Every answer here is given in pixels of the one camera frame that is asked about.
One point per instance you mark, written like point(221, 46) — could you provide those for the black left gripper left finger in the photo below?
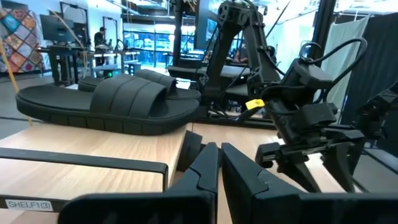
point(199, 180)

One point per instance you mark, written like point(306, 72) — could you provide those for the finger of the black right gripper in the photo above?
point(342, 161)
point(295, 166)

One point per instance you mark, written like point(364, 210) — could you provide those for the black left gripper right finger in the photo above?
point(245, 193)

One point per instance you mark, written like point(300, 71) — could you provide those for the black rubber slide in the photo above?
point(191, 149)
point(124, 99)
point(155, 77)

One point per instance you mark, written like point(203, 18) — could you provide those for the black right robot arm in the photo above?
point(259, 40)

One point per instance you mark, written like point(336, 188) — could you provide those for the white shelf label sticker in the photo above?
point(29, 205)

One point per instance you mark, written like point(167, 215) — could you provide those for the grey curtain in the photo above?
point(348, 28)

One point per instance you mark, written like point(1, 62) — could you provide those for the black curtain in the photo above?
point(382, 46)

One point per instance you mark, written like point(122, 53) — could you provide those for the person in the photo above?
point(100, 37)

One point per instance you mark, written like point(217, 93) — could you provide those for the black desk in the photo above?
point(62, 51)

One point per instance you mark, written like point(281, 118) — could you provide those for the black computer monitor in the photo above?
point(57, 29)

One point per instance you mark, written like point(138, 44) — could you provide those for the colourful patchwork quilt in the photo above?
point(18, 40)

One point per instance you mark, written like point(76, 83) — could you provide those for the black aluminium rig frame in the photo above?
point(323, 25)

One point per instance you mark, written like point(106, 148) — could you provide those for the wooden shelf with black frame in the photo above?
point(93, 140)

